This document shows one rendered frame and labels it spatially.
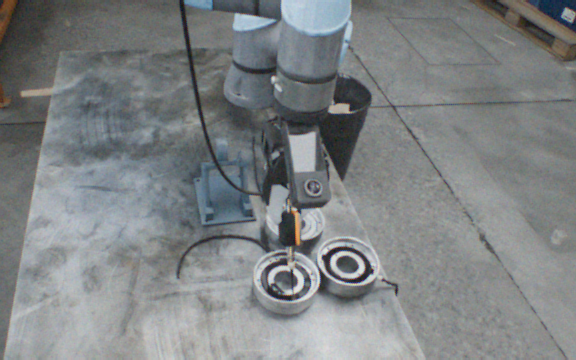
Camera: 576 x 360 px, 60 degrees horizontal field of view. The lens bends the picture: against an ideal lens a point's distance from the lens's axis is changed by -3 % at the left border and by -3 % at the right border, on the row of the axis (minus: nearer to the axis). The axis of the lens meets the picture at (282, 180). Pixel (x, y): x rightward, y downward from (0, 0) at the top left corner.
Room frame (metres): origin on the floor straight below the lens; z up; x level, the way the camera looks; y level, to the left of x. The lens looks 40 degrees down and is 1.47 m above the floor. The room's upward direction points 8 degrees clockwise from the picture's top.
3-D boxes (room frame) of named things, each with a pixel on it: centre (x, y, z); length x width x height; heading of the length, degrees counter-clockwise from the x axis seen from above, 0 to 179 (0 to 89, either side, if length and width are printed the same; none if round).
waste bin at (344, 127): (1.82, -0.15, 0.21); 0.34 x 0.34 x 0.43
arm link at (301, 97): (0.56, -0.01, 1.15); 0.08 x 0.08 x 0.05
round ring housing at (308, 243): (0.64, -0.03, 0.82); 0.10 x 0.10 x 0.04
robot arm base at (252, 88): (1.11, 0.10, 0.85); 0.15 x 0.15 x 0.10
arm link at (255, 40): (1.11, 0.10, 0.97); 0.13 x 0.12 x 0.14; 88
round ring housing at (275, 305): (0.51, -0.03, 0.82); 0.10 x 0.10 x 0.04
